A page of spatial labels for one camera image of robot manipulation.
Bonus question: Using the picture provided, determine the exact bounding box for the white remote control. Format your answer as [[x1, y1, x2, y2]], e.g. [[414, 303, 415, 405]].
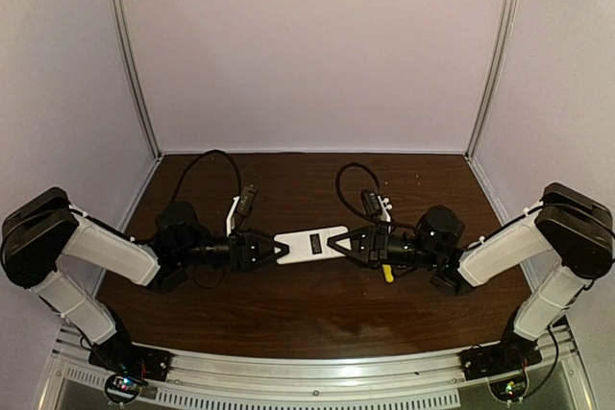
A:
[[275, 226, 349, 265]]

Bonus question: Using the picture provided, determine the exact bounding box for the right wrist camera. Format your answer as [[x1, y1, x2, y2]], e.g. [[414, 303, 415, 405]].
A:
[[360, 189, 392, 223]]

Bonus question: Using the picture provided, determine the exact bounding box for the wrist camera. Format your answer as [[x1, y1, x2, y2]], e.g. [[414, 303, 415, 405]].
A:
[[360, 189, 392, 223], [225, 185, 258, 236]]

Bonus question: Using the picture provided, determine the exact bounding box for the front aluminium rail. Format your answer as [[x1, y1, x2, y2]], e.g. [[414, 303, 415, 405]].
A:
[[40, 326, 595, 410]]

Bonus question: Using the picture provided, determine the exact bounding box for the left aluminium frame post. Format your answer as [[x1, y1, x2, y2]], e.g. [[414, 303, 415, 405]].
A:
[[110, 0, 162, 160]]

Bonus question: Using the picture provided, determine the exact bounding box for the black camera cable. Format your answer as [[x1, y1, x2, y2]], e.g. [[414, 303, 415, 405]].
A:
[[335, 162, 414, 229], [175, 149, 242, 205]]

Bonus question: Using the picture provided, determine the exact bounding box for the right aluminium frame post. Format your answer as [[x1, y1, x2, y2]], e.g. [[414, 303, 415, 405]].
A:
[[465, 0, 519, 162]]

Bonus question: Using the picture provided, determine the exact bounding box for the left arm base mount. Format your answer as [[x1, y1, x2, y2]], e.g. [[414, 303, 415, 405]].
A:
[[87, 345, 172, 382]]

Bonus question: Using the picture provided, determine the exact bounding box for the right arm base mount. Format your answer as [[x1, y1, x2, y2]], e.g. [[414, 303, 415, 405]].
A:
[[458, 343, 542, 381]]

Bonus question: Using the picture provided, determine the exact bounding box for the yellow handled screwdriver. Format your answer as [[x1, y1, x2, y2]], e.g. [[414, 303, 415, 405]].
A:
[[381, 264, 395, 283]]

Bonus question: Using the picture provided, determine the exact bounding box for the left black camera cable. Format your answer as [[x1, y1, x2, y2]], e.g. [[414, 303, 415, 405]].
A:
[[175, 149, 242, 205]]

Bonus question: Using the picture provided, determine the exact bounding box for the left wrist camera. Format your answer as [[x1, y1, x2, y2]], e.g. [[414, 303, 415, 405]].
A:
[[225, 185, 258, 236]]

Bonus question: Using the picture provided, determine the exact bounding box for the aluminium frame post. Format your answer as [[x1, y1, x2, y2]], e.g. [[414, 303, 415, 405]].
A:
[[110, 0, 162, 160], [465, 0, 519, 162]]

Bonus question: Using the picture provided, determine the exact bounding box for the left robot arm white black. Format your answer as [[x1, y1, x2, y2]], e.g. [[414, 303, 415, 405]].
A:
[[1, 187, 289, 370]]

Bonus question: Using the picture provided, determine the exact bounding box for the right black camera cable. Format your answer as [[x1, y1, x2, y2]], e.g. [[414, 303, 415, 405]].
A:
[[335, 162, 414, 229]]

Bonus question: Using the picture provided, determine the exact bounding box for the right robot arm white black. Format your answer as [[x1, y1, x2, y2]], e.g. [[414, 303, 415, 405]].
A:
[[327, 182, 614, 356]]

